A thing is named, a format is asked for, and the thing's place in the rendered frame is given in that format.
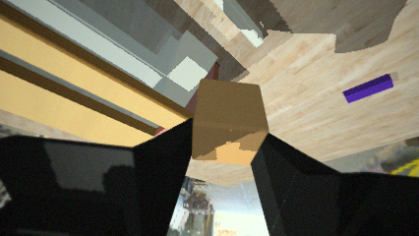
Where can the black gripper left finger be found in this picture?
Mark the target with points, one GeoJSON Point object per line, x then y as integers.
{"type": "Point", "coordinates": [145, 180]}

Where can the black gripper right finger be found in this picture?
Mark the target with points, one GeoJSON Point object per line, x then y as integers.
{"type": "Point", "coordinates": [301, 196]}

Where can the purple rectangular bar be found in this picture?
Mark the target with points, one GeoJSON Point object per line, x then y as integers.
{"type": "Point", "coordinates": [376, 85]}

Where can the brown block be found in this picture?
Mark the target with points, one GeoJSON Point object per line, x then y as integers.
{"type": "Point", "coordinates": [230, 122]}

